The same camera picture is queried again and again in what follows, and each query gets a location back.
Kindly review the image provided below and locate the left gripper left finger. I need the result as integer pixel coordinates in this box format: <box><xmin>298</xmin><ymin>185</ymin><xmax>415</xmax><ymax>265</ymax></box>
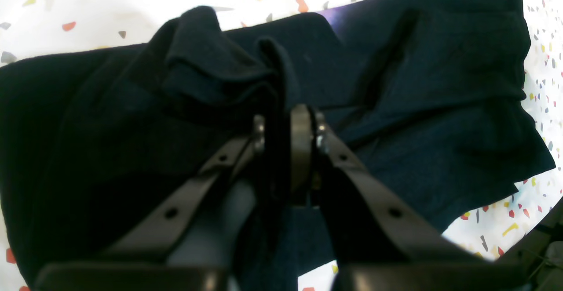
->
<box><xmin>37</xmin><ymin>115</ymin><xmax>265</xmax><ymax>291</ymax></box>

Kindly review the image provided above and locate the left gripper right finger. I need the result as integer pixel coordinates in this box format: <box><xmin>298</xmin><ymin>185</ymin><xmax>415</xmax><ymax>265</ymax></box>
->
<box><xmin>290</xmin><ymin>104</ymin><xmax>526</xmax><ymax>291</ymax></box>

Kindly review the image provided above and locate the black t-shirt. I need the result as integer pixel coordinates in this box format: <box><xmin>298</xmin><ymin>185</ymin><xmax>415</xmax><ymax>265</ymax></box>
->
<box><xmin>1</xmin><ymin>0</ymin><xmax>556</xmax><ymax>291</ymax></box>

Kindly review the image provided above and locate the terrazzo patterned tablecloth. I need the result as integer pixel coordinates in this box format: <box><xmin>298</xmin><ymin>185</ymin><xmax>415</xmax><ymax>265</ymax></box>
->
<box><xmin>0</xmin><ymin>0</ymin><xmax>563</xmax><ymax>291</ymax></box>

